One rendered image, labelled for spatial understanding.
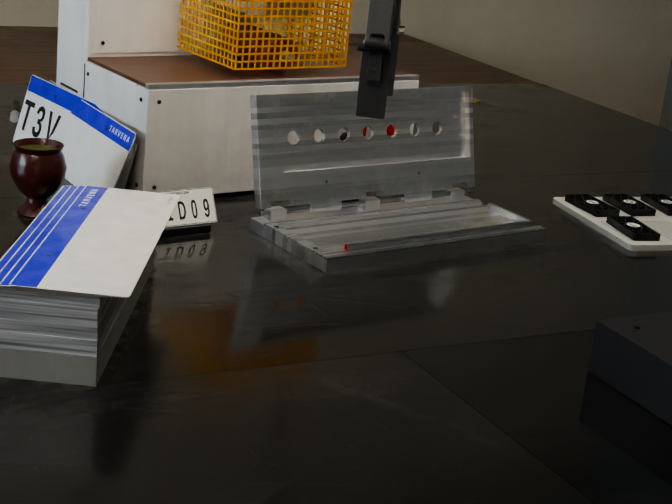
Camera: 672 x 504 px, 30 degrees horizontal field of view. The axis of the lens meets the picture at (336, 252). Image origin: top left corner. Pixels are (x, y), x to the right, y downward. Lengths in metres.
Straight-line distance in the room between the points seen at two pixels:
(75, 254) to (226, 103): 0.66
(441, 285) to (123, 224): 0.48
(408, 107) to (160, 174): 0.43
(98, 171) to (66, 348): 0.71
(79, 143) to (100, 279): 0.78
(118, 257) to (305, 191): 0.56
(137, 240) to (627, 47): 3.35
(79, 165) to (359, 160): 0.47
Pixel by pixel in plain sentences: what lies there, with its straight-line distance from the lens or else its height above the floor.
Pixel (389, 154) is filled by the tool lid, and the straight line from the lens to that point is 2.08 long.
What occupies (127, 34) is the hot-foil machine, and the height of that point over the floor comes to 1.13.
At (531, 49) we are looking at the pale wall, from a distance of 4.44.
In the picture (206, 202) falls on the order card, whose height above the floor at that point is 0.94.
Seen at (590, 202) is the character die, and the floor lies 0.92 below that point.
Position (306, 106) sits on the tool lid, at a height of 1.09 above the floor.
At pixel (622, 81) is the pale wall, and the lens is 4.73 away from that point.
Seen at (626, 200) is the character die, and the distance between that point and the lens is 2.33.
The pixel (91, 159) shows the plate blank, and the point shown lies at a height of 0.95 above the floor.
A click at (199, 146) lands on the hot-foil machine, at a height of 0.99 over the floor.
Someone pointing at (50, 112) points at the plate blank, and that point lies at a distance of 2.29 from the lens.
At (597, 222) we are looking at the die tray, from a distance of 2.21.
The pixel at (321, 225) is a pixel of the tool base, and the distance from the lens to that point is 1.95.
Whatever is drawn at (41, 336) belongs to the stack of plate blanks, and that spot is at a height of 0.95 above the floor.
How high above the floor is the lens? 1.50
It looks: 18 degrees down
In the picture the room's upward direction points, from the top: 6 degrees clockwise
